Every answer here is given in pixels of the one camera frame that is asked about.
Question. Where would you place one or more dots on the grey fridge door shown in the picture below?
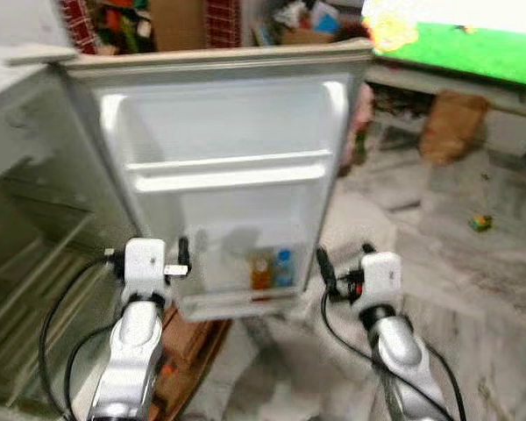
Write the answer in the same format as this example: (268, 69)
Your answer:
(228, 132)

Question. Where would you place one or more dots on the blue drink bottle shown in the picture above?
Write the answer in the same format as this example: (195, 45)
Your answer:
(284, 270)

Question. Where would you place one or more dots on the child in pink clothes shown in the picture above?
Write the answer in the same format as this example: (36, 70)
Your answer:
(361, 110)

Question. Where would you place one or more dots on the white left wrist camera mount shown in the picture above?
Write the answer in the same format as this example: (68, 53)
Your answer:
(145, 263)

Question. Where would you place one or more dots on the red plastic basket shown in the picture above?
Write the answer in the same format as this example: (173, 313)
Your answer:
(77, 22)
(223, 22)

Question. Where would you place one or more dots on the white television cabinet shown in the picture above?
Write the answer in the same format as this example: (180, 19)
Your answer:
(513, 132)

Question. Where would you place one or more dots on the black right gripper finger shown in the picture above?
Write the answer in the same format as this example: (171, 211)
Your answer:
(368, 249)
(325, 270)

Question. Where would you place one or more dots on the brown cardboard box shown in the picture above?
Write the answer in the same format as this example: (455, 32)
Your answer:
(177, 22)

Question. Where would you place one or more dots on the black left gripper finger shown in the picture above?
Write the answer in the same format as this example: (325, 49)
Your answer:
(184, 253)

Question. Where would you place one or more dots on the orange drink bottle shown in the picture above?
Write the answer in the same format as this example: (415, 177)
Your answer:
(260, 274)

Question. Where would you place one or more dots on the television screen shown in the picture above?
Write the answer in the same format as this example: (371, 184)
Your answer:
(473, 48)

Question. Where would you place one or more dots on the brown paper bag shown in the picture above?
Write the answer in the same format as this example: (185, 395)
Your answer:
(454, 127)

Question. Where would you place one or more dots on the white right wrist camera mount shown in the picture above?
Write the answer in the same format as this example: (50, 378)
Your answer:
(381, 276)

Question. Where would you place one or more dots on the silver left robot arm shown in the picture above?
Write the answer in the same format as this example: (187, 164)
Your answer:
(131, 351)

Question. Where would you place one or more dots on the brown wooden crate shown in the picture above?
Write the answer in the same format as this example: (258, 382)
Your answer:
(188, 342)

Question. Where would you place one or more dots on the small green yellow toy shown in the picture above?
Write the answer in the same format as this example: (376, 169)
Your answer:
(481, 223)

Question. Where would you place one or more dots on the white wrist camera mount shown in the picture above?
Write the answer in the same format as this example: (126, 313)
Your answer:
(381, 276)
(145, 263)

